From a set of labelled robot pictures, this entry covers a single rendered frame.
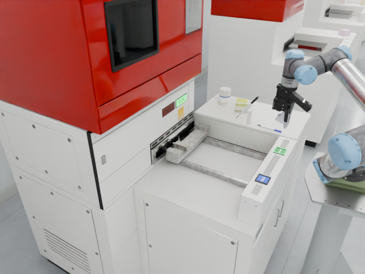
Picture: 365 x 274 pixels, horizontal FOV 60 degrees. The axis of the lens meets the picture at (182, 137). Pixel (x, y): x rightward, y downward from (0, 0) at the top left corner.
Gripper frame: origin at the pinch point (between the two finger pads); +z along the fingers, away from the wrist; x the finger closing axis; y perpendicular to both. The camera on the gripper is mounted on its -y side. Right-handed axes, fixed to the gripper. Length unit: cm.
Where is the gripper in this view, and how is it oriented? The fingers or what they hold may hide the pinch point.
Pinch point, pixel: (286, 126)
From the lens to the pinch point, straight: 158.0
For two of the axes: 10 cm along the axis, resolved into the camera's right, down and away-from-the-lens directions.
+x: -5.1, 4.4, -7.3
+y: -8.6, -2.6, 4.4
